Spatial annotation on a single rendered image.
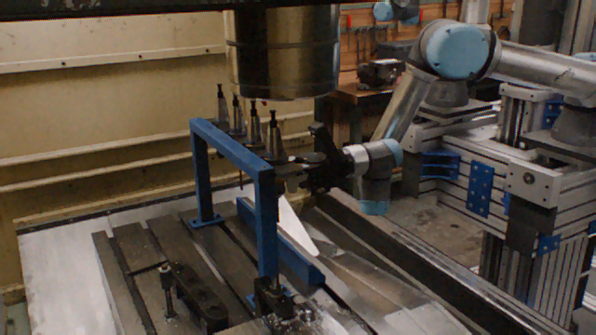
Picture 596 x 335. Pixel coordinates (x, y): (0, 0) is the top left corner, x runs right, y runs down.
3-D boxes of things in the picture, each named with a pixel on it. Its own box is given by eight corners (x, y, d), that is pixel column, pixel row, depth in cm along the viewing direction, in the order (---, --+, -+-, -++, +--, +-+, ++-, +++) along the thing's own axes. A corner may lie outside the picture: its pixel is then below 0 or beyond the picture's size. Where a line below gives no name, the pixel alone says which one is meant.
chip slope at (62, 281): (275, 230, 204) (272, 171, 195) (381, 329, 147) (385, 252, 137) (33, 297, 166) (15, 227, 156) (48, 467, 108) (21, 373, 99)
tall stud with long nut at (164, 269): (175, 310, 112) (169, 260, 108) (179, 316, 110) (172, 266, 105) (163, 314, 111) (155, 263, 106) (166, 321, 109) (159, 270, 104)
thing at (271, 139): (262, 154, 112) (260, 125, 109) (280, 151, 113) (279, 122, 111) (268, 160, 108) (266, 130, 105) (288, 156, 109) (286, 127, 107)
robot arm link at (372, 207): (385, 200, 137) (386, 162, 133) (391, 219, 127) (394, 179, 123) (356, 199, 137) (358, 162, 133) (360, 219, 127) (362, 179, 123)
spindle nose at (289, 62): (219, 83, 77) (212, 0, 73) (317, 74, 81) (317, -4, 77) (241, 107, 63) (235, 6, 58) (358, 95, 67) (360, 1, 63)
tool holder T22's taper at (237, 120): (227, 129, 130) (225, 103, 127) (244, 127, 131) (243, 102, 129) (230, 134, 126) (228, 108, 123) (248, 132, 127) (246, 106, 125)
